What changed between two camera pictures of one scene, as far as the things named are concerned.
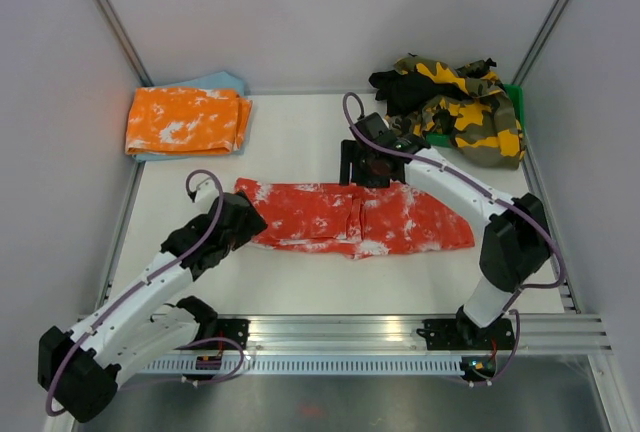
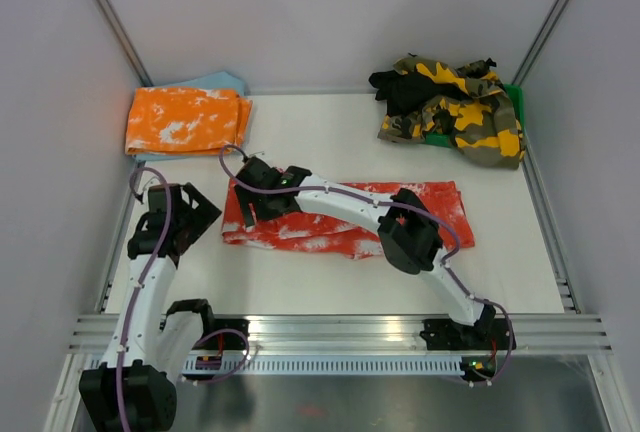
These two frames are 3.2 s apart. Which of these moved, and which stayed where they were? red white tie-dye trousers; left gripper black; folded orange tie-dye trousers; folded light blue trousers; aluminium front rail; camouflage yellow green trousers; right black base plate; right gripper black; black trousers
Moved: left gripper black; right gripper black; red white tie-dye trousers
Stayed: folded orange tie-dye trousers; aluminium front rail; right black base plate; black trousers; folded light blue trousers; camouflage yellow green trousers
